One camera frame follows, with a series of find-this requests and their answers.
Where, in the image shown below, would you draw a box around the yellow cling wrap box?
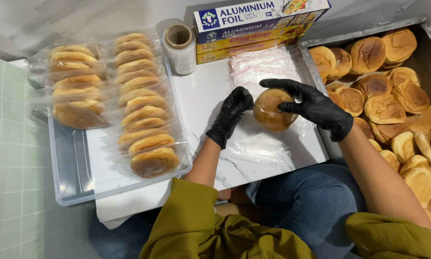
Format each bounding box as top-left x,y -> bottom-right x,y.
196,36 -> 302,65
195,22 -> 314,55

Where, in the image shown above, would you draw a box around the rows of bagged buns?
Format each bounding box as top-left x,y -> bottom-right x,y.
28,29 -> 189,179

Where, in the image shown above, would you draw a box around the white marble board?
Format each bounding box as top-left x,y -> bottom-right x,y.
172,47 -> 330,191

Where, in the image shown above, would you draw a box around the person's blue jeans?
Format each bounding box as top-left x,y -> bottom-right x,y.
90,164 -> 367,259

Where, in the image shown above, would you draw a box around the person's olive green jacket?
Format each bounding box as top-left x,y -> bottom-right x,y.
139,177 -> 431,259

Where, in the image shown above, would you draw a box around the clear plastic tray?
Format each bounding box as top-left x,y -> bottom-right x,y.
48,54 -> 192,206

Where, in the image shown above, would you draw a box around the person's left hand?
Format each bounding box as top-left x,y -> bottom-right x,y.
206,86 -> 254,150

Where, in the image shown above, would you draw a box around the person's right hand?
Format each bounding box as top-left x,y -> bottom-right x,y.
259,78 -> 354,142

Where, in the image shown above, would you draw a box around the brown burger bun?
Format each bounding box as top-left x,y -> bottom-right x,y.
252,88 -> 299,132

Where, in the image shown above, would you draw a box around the clear plastic wrap sheet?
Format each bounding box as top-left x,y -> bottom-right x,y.
215,108 -> 322,173

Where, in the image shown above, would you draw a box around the blue white foil box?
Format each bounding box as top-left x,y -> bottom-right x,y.
193,0 -> 332,44

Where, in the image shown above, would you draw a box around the clear stretch film roll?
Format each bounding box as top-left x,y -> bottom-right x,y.
162,24 -> 197,75

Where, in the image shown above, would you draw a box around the heap of unwrapped buns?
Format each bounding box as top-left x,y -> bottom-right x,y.
309,28 -> 431,232

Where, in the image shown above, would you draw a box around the white paper sheet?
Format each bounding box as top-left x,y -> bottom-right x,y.
95,180 -> 173,230

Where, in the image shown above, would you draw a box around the stack of clear plastic bags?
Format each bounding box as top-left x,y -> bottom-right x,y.
229,46 -> 306,98

